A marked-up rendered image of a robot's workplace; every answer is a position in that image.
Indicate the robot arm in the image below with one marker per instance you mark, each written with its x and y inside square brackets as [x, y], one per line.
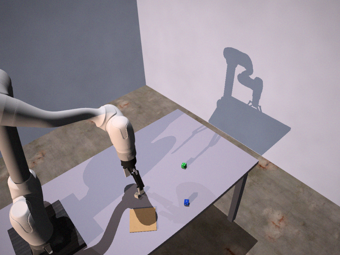
[28, 215]

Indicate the tan flat mat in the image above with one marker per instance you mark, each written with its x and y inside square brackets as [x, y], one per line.
[142, 219]

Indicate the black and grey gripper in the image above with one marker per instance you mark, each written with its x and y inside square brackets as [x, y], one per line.
[129, 167]

